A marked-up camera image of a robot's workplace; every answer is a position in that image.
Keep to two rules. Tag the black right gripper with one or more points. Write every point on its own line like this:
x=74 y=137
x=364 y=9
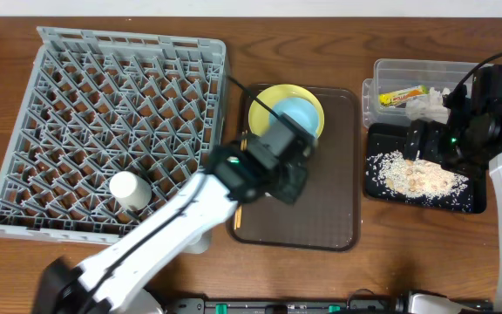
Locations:
x=435 y=142

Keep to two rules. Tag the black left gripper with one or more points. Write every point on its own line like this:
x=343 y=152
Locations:
x=293 y=175

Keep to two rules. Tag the white tissue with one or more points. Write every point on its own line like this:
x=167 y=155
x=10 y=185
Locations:
x=429 y=107

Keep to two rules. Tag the green orange snack wrapper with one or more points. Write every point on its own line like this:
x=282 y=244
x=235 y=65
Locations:
x=399 y=97

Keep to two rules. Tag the wooden chopstick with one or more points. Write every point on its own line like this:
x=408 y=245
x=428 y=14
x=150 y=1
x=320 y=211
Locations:
x=238 y=212

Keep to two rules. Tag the yellow round plate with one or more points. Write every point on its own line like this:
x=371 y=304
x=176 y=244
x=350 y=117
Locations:
x=260 y=119

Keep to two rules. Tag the light blue bowl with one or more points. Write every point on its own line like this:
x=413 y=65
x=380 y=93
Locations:
x=301 y=111

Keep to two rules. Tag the white cup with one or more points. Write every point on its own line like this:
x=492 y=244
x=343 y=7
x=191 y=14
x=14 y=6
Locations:
x=130 y=190

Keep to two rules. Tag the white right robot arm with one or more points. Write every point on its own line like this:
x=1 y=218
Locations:
x=435 y=132

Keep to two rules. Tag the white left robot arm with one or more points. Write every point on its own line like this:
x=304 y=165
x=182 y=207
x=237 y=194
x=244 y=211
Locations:
x=110 y=281

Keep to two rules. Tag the rice and nuts pile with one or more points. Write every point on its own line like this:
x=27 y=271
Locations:
x=395 y=177

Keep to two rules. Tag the brown serving tray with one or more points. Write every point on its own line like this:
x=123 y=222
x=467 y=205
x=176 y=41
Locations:
x=327 y=215

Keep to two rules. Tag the clear plastic bin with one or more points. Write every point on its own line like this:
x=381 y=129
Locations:
x=391 y=75

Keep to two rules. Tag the black rectangular tray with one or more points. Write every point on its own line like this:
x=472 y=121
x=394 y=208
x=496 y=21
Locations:
x=384 y=140

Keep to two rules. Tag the grey dish rack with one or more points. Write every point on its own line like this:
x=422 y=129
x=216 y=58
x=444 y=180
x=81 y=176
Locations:
x=102 y=102

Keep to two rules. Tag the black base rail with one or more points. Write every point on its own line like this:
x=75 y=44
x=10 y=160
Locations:
x=360 y=301

